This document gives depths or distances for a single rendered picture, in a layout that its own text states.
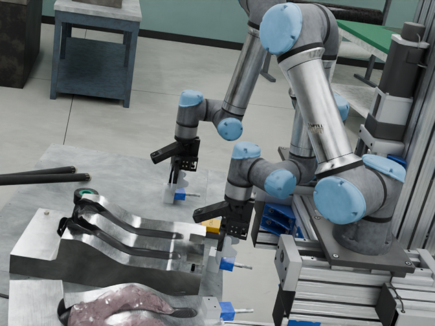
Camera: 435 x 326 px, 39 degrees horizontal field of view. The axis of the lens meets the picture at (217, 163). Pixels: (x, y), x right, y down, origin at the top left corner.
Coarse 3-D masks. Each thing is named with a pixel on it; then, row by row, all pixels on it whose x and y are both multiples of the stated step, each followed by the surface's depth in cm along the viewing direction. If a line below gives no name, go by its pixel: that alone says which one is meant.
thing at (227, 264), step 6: (210, 252) 177; (210, 258) 176; (222, 258) 178; (228, 258) 178; (234, 258) 179; (210, 264) 177; (216, 264) 176; (222, 264) 177; (228, 264) 176; (234, 264) 178; (240, 264) 178; (210, 270) 178; (216, 270) 177; (228, 270) 177
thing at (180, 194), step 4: (164, 184) 212; (168, 184) 213; (164, 188) 210; (168, 188) 210; (180, 188) 215; (164, 192) 210; (168, 192) 210; (176, 192) 211; (180, 192) 212; (184, 192) 213; (164, 196) 210; (168, 196) 211; (172, 196) 211; (176, 196) 212; (180, 196) 212; (184, 196) 212; (188, 196) 215; (192, 196) 215; (196, 196) 215; (164, 200) 211; (168, 200) 211; (172, 200) 212
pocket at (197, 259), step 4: (188, 256) 169; (192, 256) 169; (196, 256) 168; (200, 256) 168; (188, 260) 169; (192, 260) 169; (196, 260) 169; (200, 260) 169; (196, 264) 169; (200, 264) 167
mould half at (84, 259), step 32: (32, 224) 173; (96, 224) 166; (160, 224) 180; (192, 224) 183; (32, 256) 159; (64, 256) 158; (96, 256) 158; (128, 256) 163; (160, 288) 162; (192, 288) 161
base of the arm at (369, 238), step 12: (336, 228) 158; (348, 228) 155; (360, 228) 153; (372, 228) 152; (384, 228) 153; (336, 240) 158; (348, 240) 154; (360, 240) 153; (372, 240) 153; (384, 240) 154; (360, 252) 154; (372, 252) 153; (384, 252) 155
